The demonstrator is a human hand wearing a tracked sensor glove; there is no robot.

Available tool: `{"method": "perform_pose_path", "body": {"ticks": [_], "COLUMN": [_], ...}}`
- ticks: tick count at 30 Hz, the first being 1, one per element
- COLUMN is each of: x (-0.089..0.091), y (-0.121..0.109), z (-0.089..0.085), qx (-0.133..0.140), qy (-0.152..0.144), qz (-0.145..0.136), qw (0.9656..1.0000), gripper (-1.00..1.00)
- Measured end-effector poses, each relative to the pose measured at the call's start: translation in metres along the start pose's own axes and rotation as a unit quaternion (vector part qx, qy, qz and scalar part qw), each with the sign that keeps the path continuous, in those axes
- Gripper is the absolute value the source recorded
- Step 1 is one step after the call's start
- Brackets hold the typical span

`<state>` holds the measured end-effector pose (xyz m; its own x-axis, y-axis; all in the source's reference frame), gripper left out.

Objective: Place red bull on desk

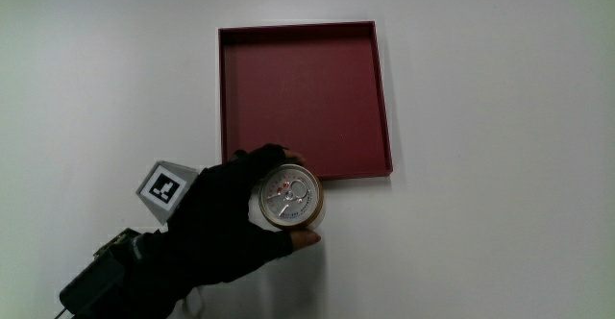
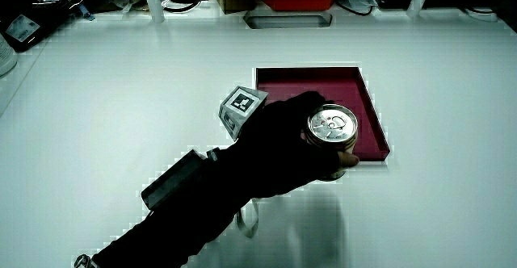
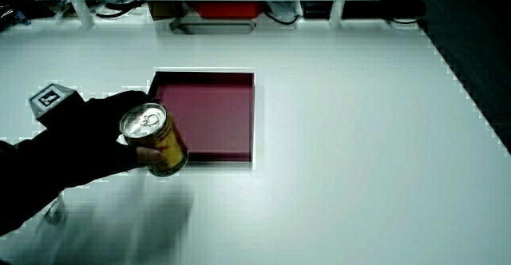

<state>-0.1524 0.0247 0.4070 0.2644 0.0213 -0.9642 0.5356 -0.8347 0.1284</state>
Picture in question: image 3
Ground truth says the person's left forearm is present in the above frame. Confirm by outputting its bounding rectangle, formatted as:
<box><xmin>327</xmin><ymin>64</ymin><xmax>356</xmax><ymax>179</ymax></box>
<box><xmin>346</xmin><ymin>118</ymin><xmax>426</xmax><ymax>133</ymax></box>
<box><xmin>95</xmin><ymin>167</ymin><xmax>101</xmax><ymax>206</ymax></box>
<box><xmin>0</xmin><ymin>128</ymin><xmax>71</xmax><ymax>237</ymax></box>

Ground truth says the red box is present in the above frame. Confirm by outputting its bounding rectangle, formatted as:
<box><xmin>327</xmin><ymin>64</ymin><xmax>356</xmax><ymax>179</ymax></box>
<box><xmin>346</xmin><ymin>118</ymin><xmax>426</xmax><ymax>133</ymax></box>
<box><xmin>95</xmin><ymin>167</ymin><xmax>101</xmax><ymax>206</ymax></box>
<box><xmin>193</xmin><ymin>1</ymin><xmax>265</xmax><ymax>20</ymax></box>

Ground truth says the gold drink can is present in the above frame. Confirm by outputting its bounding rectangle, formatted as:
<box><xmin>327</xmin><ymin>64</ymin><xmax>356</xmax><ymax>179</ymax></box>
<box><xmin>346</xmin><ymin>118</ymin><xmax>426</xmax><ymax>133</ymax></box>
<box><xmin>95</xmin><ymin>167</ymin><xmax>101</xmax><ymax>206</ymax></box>
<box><xmin>119</xmin><ymin>102</ymin><xmax>189</xmax><ymax>178</ymax></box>

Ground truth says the dark yellow box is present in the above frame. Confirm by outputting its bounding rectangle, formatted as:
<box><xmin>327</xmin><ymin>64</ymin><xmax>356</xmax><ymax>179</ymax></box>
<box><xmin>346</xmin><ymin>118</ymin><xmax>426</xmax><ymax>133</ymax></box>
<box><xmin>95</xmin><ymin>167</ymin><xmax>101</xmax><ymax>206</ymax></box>
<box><xmin>148</xmin><ymin>1</ymin><xmax>185</xmax><ymax>21</ymax></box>

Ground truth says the person's left hand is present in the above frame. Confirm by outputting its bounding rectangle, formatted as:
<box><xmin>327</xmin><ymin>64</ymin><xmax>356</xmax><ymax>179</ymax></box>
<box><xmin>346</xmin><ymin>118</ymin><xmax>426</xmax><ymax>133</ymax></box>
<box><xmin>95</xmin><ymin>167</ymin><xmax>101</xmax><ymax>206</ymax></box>
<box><xmin>28</xmin><ymin>82</ymin><xmax>164</xmax><ymax>189</ymax></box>

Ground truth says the black box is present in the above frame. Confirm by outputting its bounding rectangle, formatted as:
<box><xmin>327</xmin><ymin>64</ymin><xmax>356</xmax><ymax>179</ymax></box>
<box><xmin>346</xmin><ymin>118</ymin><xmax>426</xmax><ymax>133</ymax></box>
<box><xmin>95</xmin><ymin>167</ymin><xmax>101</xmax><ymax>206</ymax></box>
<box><xmin>301</xmin><ymin>1</ymin><xmax>335</xmax><ymax>20</ymax></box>

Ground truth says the maroon square tray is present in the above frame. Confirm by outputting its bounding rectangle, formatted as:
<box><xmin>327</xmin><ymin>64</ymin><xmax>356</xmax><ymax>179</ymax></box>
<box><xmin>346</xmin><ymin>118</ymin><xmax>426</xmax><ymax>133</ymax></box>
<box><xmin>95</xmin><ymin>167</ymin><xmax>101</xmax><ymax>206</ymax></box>
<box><xmin>147</xmin><ymin>70</ymin><xmax>256</xmax><ymax>164</ymax></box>

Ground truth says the white desk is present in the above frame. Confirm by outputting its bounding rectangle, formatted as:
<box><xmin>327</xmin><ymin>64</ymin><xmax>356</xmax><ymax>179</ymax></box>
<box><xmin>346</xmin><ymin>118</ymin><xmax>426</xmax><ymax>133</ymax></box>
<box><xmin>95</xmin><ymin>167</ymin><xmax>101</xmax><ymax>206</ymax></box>
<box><xmin>0</xmin><ymin>17</ymin><xmax>511</xmax><ymax>265</ymax></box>

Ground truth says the white plastic bag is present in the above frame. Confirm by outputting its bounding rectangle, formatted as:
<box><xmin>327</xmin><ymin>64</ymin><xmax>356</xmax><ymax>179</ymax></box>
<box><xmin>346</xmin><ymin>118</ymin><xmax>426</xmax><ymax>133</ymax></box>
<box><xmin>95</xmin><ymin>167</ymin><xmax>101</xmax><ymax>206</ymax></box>
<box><xmin>266</xmin><ymin>0</ymin><xmax>301</xmax><ymax>24</ymax></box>

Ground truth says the grey flat tray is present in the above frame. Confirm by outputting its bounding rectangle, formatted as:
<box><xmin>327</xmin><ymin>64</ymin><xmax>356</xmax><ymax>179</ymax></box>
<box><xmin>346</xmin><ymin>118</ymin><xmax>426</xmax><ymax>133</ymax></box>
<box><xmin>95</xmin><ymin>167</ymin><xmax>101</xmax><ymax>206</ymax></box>
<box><xmin>169</xmin><ymin>18</ymin><xmax>258</xmax><ymax>36</ymax></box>

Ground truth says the black cable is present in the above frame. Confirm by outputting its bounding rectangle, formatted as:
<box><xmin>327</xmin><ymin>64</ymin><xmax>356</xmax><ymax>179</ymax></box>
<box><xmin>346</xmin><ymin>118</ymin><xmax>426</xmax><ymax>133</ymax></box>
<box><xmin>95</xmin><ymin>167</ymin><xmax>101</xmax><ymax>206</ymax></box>
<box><xmin>94</xmin><ymin>0</ymin><xmax>144</xmax><ymax>19</ymax></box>

